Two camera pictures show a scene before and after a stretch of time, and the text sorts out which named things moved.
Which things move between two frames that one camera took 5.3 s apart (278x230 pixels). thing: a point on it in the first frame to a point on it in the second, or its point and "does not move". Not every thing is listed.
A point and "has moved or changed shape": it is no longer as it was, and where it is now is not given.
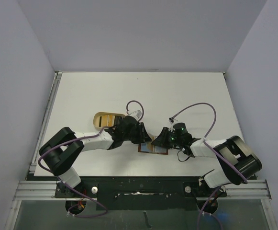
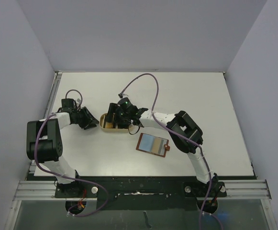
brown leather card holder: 149,147 does not move
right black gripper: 165,136 to 116,115
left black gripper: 143,137 to 87,123
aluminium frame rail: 45,190 does not move
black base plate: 140,193 does not move
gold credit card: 149,146 has moved or changed shape
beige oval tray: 95,119 has moved or changed shape
